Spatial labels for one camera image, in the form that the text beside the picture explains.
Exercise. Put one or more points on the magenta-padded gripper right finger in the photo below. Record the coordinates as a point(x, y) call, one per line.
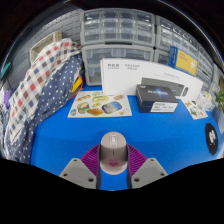
point(146, 171)

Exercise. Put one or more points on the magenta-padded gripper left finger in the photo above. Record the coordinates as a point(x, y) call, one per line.
point(80, 171)

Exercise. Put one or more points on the pink computer mouse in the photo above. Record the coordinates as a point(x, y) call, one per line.
point(113, 153)

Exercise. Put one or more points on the colourful sticker sheet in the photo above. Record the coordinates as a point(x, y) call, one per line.
point(100, 105)
point(196, 110)

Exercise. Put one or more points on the small black box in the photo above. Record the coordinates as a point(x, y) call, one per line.
point(153, 96)

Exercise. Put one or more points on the yellow plastic object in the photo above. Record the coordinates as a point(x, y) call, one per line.
point(76, 85)

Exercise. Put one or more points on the red blue checkered cloth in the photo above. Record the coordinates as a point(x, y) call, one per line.
point(33, 86)

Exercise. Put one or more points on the white keyboard box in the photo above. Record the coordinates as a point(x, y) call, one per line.
point(120, 76)

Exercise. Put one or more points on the purple object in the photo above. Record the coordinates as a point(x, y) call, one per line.
point(6, 100)

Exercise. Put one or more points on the yellow and blue box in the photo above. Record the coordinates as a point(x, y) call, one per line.
point(183, 61)

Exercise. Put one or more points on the teal object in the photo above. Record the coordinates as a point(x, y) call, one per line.
point(5, 70)

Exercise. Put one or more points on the beige plastic basket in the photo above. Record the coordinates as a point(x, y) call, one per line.
point(43, 45)

